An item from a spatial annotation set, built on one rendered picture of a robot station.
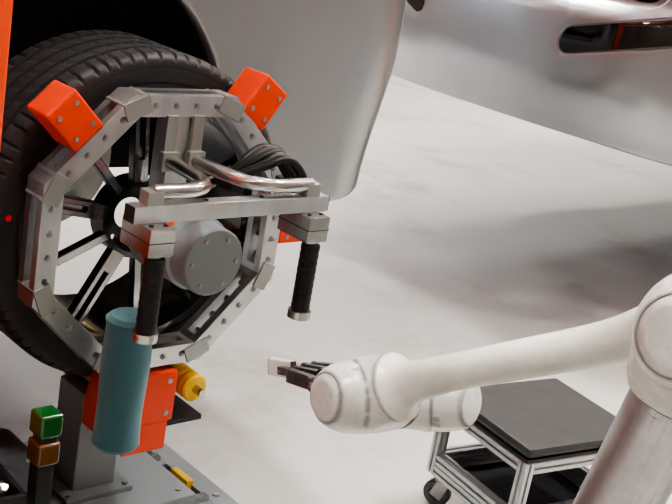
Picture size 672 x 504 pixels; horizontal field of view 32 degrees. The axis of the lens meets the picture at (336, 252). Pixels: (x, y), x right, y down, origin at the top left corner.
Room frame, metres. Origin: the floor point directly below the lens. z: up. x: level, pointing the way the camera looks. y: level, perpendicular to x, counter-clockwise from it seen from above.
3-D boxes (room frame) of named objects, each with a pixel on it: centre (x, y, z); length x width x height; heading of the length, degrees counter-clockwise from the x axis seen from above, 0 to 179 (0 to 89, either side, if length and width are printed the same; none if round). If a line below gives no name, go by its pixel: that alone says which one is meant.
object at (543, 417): (2.77, -0.60, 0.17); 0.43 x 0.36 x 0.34; 125
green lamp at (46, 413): (1.65, 0.41, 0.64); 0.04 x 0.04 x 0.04; 44
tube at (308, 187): (2.07, 0.18, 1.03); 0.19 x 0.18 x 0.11; 44
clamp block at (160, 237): (1.82, 0.31, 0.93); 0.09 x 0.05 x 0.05; 44
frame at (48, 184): (2.08, 0.33, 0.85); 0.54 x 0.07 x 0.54; 134
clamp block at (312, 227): (2.06, 0.07, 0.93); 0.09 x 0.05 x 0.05; 44
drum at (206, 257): (2.03, 0.28, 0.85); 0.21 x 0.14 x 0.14; 44
